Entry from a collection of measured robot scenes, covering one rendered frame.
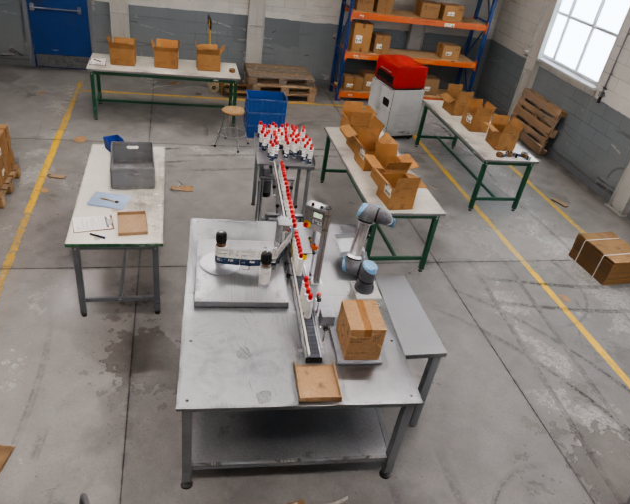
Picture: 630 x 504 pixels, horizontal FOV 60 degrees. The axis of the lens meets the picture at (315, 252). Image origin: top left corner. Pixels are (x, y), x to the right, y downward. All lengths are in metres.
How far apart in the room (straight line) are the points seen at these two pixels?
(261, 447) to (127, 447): 0.95
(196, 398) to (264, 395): 0.40
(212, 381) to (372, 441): 1.28
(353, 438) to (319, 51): 8.67
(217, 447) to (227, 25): 8.55
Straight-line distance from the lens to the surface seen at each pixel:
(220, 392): 3.43
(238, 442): 3.97
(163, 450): 4.22
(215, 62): 9.04
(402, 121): 9.44
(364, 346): 3.63
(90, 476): 4.18
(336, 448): 4.03
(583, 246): 7.38
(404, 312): 4.22
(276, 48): 11.29
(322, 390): 3.50
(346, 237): 4.70
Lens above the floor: 3.42
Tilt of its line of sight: 34 degrees down
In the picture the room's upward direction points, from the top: 9 degrees clockwise
